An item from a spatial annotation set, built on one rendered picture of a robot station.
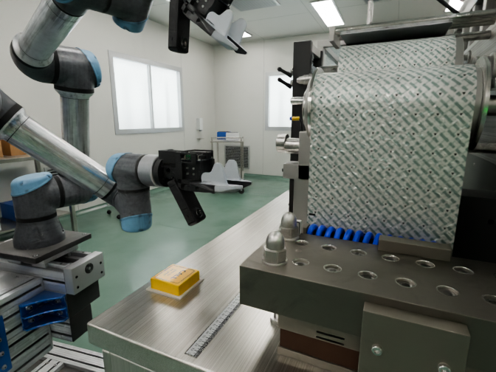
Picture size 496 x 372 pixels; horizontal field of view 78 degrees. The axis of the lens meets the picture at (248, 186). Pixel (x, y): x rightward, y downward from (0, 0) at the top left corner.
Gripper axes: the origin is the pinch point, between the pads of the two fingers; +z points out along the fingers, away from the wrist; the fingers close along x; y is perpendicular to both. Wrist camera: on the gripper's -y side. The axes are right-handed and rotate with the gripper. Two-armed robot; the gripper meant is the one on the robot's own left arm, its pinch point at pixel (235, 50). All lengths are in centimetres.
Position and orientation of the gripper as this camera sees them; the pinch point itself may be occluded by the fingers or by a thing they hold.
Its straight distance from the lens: 68.3
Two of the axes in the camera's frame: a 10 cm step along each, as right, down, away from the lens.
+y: 5.8, -6.9, -4.3
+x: 4.2, -1.9, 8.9
